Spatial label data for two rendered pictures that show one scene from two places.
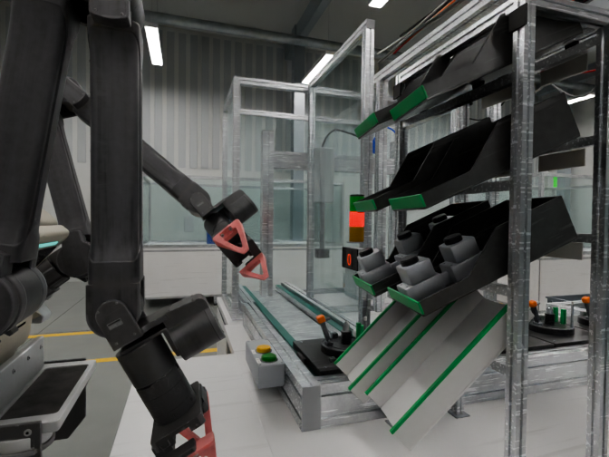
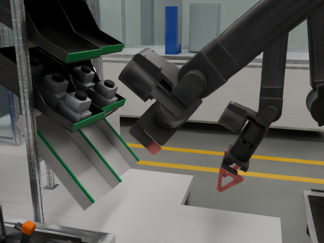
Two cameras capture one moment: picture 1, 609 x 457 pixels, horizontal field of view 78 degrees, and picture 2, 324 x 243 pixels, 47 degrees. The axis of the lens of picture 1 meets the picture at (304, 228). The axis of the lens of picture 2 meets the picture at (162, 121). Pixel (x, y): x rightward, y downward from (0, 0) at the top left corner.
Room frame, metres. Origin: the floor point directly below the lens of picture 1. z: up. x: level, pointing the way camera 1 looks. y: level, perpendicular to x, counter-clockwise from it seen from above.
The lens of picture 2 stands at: (1.41, 0.50, 1.46)
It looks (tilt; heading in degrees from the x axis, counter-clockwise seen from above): 16 degrees down; 213
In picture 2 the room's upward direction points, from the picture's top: straight up
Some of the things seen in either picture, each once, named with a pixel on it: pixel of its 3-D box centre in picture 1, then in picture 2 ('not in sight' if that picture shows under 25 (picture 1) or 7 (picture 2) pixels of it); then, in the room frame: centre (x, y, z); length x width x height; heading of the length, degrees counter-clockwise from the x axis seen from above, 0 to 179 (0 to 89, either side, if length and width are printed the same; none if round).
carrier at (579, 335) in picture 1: (549, 316); not in sight; (1.27, -0.83, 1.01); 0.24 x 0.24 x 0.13; 18
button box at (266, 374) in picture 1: (263, 361); not in sight; (1.06, 0.11, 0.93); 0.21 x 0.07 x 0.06; 18
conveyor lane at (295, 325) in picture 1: (317, 338); not in sight; (1.34, -0.05, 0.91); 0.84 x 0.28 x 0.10; 18
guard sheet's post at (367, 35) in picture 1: (365, 181); not in sight; (1.27, -0.20, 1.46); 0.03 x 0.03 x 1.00; 18
